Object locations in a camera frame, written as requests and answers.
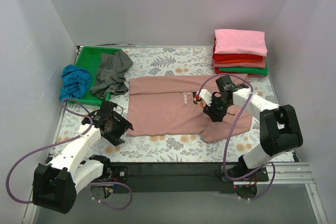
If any purple cable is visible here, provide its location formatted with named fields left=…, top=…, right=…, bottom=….
left=197, top=73, right=277, bottom=201
left=5, top=98, right=133, bottom=211

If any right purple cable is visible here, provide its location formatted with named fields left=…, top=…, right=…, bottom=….
left=197, top=73, right=277, bottom=201

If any bottom pink folded t-shirt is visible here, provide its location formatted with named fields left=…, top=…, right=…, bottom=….
left=247, top=73, right=267, bottom=78

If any green folded t-shirt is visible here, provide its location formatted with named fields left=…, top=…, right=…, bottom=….
left=213, top=59, right=268, bottom=76

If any orange folded t-shirt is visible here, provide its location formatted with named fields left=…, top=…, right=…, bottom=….
left=213, top=60, right=264, bottom=64

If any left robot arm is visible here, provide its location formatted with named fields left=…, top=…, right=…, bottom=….
left=33, top=101, right=132, bottom=214

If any aluminium frame rail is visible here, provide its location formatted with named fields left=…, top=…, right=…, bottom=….
left=24, top=162, right=327, bottom=223

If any grey t-shirt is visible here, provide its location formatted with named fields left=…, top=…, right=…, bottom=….
left=90, top=50, right=133, bottom=99

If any light pink folded t-shirt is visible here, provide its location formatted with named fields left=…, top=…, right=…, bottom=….
left=214, top=29, right=268, bottom=57

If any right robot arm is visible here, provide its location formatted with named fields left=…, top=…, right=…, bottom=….
left=195, top=73, right=303, bottom=182

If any blue crumpled t-shirt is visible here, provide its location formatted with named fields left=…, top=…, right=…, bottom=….
left=59, top=65, right=92, bottom=101

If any green plastic tray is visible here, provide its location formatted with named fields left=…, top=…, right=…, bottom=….
left=75, top=46, right=120, bottom=106

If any floral patterned table mat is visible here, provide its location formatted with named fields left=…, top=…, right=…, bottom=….
left=56, top=46, right=294, bottom=162

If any salmon folded t-shirt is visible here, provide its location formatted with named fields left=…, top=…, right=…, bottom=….
left=212, top=60, right=266, bottom=68

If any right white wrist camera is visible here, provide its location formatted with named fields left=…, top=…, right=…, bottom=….
left=193, top=89, right=212, bottom=108

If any dusty pink printed t-shirt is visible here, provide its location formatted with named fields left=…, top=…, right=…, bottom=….
left=127, top=75, right=240, bottom=143

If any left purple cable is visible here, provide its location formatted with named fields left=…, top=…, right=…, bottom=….
left=5, top=98, right=133, bottom=211

